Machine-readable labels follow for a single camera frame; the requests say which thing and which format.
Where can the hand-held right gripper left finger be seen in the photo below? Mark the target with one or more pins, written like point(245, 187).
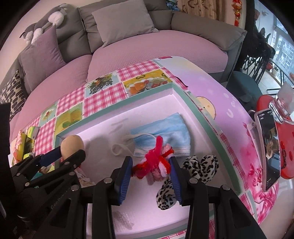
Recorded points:
point(123, 181)

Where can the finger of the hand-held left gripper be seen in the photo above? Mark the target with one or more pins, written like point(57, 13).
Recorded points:
point(49, 158)
point(73, 160)

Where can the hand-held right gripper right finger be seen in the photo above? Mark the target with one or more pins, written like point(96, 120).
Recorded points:
point(176, 181)

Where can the beige egg-shaped sponge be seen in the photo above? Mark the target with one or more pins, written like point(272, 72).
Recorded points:
point(72, 144)

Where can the leopard print scrunchie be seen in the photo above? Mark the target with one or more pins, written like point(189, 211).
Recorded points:
point(195, 165)

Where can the red pink pipe cleaner bundle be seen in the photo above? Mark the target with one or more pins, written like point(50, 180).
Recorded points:
point(152, 160)

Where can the shallow teal cardboard box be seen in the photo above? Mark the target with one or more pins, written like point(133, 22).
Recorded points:
point(101, 124)

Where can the blue face mask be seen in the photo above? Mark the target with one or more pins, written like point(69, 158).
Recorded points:
point(167, 131)

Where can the clear plastic box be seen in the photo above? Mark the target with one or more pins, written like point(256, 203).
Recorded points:
point(23, 147)

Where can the black patterned cushion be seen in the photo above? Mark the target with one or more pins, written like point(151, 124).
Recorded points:
point(12, 92)

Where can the smartphone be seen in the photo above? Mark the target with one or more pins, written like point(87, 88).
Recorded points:
point(268, 147)

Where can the purple grey cushion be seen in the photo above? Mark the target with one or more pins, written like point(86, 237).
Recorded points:
point(43, 57)

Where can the dark teal chair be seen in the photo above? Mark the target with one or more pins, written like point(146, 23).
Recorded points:
point(243, 89)

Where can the red plastic stool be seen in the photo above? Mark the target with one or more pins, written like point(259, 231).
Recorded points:
point(288, 149)

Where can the clear glass bottle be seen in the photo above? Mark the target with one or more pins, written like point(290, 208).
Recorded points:
point(283, 103)

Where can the grey white plush toy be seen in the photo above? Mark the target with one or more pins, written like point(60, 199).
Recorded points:
point(43, 23)

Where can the light grey cushion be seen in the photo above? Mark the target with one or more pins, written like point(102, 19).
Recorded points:
point(124, 20)

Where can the black metal rack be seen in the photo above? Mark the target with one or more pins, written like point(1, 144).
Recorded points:
point(258, 52)

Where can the grey sofa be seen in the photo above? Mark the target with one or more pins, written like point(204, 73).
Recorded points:
point(128, 13)

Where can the beige patterned curtain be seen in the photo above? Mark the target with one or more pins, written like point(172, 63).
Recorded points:
point(199, 8)

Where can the small blue cloth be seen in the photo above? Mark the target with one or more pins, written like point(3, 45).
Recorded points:
point(173, 4)

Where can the red hanging decoration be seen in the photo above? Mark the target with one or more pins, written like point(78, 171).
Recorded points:
point(237, 13)

